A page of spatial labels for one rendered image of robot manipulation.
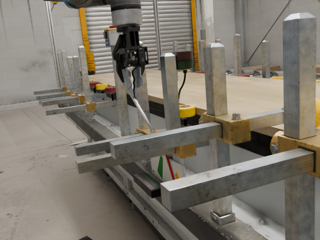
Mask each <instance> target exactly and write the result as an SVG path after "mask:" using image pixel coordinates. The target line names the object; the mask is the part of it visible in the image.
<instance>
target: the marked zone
mask: <svg viewBox="0 0 320 240"><path fill-rule="evenodd" d="M157 171H158V173H159V175H160V176H161V178H162V172H163V157H162V156H160V160H159V165H158V170H157Z"/></svg>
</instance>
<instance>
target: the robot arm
mask: <svg viewBox="0 0 320 240"><path fill-rule="evenodd" d="M43 1H57V2H64V3H65V4H66V6H67V7H69V8H71V9H80V8H85V7H94V6H103V5H110V9H111V17H112V26H113V27H117V28H116V29H117V32H123V34H120V35H119V37H118V40H117V42H116V45H115V48H114V50H113V53H112V55H113V59H114V60H115V61H116V72H117V74H118V76H119V78H120V80H121V82H122V83H123V85H124V87H125V88H126V90H127V91H128V93H129V94H130V95H131V96H132V97H136V96H137V94H138V92H139V90H140V87H141V86H142V85H143V84H144V80H143V77H142V75H143V73H144V70H145V65H146V64H149V58H148V49H147V47H142V46H140V40H139V31H140V26H139V25H141V24H142V16H143V13H142V12H141V2H140V0H43ZM145 52H146V53H147V60H146V53H145ZM132 66H133V67H136V68H134V69H133V70H132V71H131V72H130V71H129V70H128V69H127V67H132ZM131 73H132V76H133V83H132V80H131V78H130V77H131ZM132 84H133V89H132Z"/></svg>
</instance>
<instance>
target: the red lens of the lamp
mask: <svg viewBox="0 0 320 240"><path fill-rule="evenodd" d="M172 54H174V55H175V57H176V60H191V59H192V51H190V52H180V53H172Z"/></svg>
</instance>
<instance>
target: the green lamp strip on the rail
mask: <svg viewBox="0 0 320 240"><path fill-rule="evenodd" d="M140 175H141V176H143V177H144V178H145V179H146V180H147V181H148V182H149V183H151V184H152V185H153V186H154V187H155V188H156V189H159V188H160V185H159V184H158V183H157V182H155V181H154V180H153V179H152V178H151V177H149V176H148V175H147V174H146V173H144V172H143V173H140Z"/></svg>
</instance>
